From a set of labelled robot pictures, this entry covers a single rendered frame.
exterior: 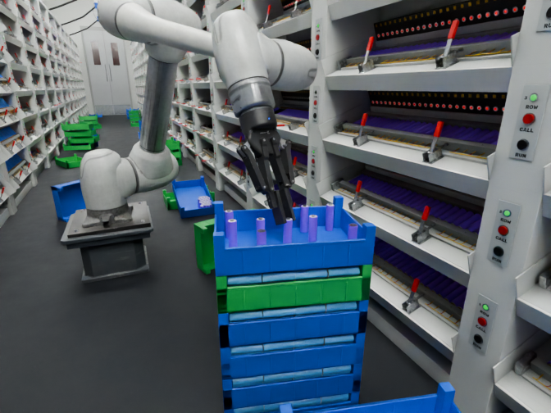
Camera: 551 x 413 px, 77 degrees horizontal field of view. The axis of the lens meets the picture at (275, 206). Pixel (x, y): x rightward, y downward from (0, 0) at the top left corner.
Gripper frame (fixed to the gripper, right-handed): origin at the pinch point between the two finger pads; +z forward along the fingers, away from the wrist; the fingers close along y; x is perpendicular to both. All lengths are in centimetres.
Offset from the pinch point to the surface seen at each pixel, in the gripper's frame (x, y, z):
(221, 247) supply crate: 1.8, 16.6, 4.2
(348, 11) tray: -1, -42, -49
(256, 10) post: -63, -65, -93
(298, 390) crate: -6.4, 4.0, 38.9
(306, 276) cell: 5.1, 2.7, 14.2
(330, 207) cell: 0.5, -13.0, 3.1
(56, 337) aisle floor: -73, 41, 20
